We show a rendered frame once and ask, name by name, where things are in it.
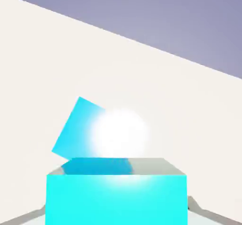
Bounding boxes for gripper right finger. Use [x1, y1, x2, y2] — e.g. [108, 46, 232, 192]
[187, 195, 242, 225]

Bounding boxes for small blue cube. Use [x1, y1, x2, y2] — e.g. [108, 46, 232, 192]
[51, 96, 139, 162]

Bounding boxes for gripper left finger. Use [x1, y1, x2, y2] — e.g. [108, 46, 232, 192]
[0, 203, 46, 225]

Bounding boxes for small cyan cube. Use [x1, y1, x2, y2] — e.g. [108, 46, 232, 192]
[45, 157, 189, 225]

